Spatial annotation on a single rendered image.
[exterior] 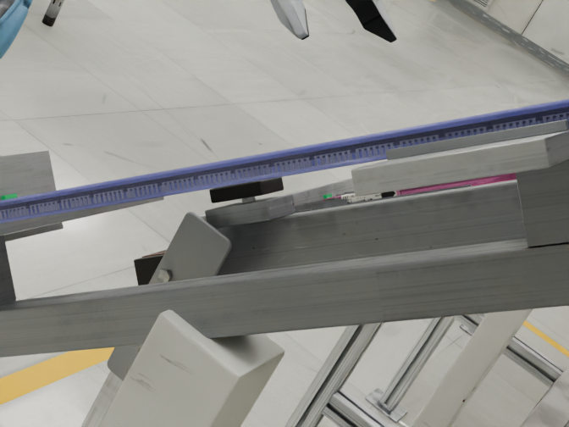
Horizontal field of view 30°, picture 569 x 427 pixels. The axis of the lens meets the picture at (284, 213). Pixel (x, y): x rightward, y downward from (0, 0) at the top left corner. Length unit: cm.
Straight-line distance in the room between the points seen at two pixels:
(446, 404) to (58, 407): 70
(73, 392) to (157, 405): 136
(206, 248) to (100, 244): 160
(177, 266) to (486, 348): 114
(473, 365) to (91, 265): 88
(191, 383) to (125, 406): 5
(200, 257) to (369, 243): 14
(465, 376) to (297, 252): 113
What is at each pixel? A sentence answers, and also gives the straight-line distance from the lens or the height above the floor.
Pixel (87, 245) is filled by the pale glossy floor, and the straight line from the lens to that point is 244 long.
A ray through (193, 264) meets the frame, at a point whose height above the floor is 72.
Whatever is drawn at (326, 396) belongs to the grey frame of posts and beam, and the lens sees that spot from 171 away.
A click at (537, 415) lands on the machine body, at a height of 62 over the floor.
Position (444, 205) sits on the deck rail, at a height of 87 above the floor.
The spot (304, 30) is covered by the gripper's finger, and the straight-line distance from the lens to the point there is 61.
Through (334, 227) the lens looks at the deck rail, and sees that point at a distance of 87.
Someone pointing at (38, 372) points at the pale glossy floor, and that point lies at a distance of 198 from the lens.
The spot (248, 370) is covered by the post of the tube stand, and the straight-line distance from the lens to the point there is 59.
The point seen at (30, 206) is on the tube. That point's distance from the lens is 52.
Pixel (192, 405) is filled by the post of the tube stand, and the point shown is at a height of 78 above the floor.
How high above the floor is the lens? 110
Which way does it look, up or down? 20 degrees down
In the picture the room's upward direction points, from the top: 30 degrees clockwise
